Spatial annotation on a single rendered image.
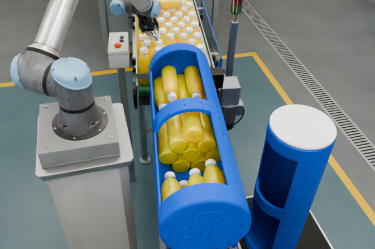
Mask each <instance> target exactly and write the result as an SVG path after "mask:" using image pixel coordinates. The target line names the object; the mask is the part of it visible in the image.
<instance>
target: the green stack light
mask: <svg viewBox="0 0 375 249"><path fill-rule="evenodd" d="M230 12H231V13H233V14H239V13H241V12H242V5H239V6H236V5H233V4H230Z"/></svg>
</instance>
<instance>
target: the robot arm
mask: <svg viewBox="0 0 375 249"><path fill-rule="evenodd" d="M78 1H79V0H50V1H49V5H48V7H47V9H46V12H45V15H44V17H43V20H42V22H41V25H40V28H39V30H38V33H37V35H36V38H35V40H34V43H33V44H32V45H29V46H27V47H26V50H25V53H20V54H17V56H15V57H14V58H13V60H12V63H11V69H10V72H11V77H12V81H13V83H14V84H15V85H16V86H17V87H19V88H21V89H24V90H26V91H28V92H34V93H38V94H43V95H46V96H50V97H54V98H57V100H58V103H59V111H58V115H57V125H58V128H59V129H60V131H61V132H63V133H65V134H67V135H71V136H82V135H87V134H89V133H92V132H93V131H95V130H96V129H97V128H99V126H100V125H101V124H102V120H103V119H102V113H101V111H100V109H99V107H98V106H97V104H96V102H95V100H94V92H93V85H92V75H91V73H90V69H89V67H88V65H87V64H86V63H85V62H83V61H82V60H80V59H77V58H70V57H68V58H67V59H66V58H61V57H60V55H59V52H60V49H61V47H62V44H63V42H64V38H65V36H66V33H67V31H68V28H69V25H70V22H71V19H72V17H73V14H74V12H75V9H76V6H77V4H78ZM109 8H110V10H111V12H112V13H113V14H114V15H116V16H123V15H124V14H125V13H131V14H135V15H137V17H138V19H139V20H138V26H139V28H140V30H141V32H142V33H143V32H145V33H146V34H147V35H148V36H149V38H150V40H155V41H158V38H159V28H158V21H157V20H156V18H157V17H158V16H159V15H160V13H161V3H160V2H159V1H156V0H112V1H111V3H110V6H109ZM152 31H154V33H155V35H156V37H155V36H154V35H153V33H152Z"/></svg>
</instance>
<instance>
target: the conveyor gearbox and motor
mask: <svg viewBox="0 0 375 249"><path fill-rule="evenodd" d="M241 88H242V87H241V86H240V84H239V81H238V78H237V77H236V76H226V77H224V83H223V87H222V88H219V103H220V106H221V109H222V113H223V117H224V120H225V124H226V127H227V130H231V129H232V128H233V127H234V125H235V124H236V123H238V122H239V121H240V120H241V119H242V118H243V116H244V105H243V102H242V100H241V99H240V94H241ZM238 115H242V116H241V118H240V119H239V120H238V121H237V122H236V123H234V121H235V116H238Z"/></svg>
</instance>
